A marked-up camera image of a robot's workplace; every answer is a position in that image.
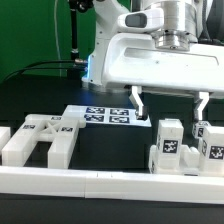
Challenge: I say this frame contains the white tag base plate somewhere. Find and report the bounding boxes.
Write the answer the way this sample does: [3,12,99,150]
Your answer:
[63,105,151,127]

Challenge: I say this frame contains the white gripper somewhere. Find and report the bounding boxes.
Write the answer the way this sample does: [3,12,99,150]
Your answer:
[101,33,224,121]

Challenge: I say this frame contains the white thin cable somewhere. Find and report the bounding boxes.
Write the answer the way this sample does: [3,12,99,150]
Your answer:
[53,0,64,78]

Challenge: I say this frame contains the white chair back frame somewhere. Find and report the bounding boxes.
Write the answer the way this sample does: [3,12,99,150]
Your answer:
[1,114,86,169]

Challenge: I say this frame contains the white chair seat part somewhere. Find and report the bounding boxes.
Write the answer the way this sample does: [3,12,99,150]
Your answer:
[148,145,200,176]

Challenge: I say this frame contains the black camera stand pole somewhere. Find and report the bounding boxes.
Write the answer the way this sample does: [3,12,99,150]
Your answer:
[67,0,93,80]

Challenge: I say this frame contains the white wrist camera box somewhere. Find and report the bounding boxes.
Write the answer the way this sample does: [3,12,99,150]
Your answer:
[116,8,164,33]

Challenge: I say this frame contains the black cables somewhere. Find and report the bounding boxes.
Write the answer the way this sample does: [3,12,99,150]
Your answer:
[0,58,89,84]

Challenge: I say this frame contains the white U-shaped fence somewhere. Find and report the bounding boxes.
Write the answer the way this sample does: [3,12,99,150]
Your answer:
[0,126,224,205]

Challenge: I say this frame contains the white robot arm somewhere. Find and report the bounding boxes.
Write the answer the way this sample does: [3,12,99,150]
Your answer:
[82,0,224,121]

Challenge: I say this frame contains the white tagged cube right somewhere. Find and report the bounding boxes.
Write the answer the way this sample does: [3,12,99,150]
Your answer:
[192,121,210,139]

